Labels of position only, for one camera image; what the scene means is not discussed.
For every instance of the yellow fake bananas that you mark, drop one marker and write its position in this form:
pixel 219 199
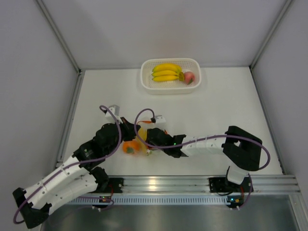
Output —
pixel 167 72

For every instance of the aluminium frame post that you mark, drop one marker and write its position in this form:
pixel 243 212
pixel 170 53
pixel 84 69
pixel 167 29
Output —
pixel 56 31
pixel 287 4

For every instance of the white perforated plastic basket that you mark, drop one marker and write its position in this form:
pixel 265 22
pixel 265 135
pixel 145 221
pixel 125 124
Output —
pixel 170 87

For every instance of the pink fake peach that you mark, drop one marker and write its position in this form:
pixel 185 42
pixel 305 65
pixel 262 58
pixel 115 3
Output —
pixel 189 77

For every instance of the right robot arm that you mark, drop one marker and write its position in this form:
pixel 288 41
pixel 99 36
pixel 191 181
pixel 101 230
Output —
pixel 242 149

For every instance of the left aluminium frame post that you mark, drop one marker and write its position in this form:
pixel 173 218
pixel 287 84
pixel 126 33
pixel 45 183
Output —
pixel 56 31

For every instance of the white slotted cable duct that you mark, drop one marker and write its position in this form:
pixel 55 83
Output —
pixel 173 200

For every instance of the right aluminium frame post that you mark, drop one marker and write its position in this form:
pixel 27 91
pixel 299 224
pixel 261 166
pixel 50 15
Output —
pixel 287 4

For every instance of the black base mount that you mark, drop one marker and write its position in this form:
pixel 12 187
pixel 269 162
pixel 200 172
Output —
pixel 110 186
pixel 221 186

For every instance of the aluminium mounting rail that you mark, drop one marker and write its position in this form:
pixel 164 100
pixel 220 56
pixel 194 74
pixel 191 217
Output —
pixel 264 184

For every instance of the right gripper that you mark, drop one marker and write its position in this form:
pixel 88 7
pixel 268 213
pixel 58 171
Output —
pixel 149 141

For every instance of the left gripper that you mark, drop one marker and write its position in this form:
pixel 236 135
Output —
pixel 129 129

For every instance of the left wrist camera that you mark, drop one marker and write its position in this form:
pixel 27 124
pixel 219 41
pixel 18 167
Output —
pixel 112 113

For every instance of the orange fake fruit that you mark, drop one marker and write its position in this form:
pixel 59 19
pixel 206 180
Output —
pixel 131 147

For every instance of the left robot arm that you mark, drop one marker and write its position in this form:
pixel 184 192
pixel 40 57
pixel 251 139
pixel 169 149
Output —
pixel 78 175

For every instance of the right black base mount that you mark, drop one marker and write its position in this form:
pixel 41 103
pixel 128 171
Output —
pixel 221 186

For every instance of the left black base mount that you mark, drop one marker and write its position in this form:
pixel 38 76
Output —
pixel 110 186

